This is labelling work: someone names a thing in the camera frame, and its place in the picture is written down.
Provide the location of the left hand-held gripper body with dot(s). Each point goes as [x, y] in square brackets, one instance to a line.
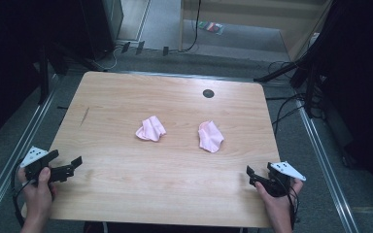
[34, 157]

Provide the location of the metal floor rail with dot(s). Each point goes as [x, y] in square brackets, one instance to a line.
[323, 161]
[16, 149]

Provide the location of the black cabinet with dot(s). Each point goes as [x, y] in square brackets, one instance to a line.
[102, 26]

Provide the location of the person's left hand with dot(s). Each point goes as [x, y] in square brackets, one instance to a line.
[39, 197]

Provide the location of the beige wooden partition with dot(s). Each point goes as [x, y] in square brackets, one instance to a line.
[239, 13]

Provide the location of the black round table grommet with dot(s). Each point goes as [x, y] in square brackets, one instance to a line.
[208, 93]

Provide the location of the colourful packet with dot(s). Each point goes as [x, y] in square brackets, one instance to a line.
[211, 27]

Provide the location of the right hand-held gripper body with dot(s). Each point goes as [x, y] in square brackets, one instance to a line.
[280, 186]

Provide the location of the person's right hand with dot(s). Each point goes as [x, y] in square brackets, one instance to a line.
[280, 208]

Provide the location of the pink sock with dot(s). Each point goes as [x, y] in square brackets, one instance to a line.
[210, 137]
[150, 129]

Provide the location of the black metal stand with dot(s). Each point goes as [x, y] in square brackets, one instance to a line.
[43, 74]
[285, 69]

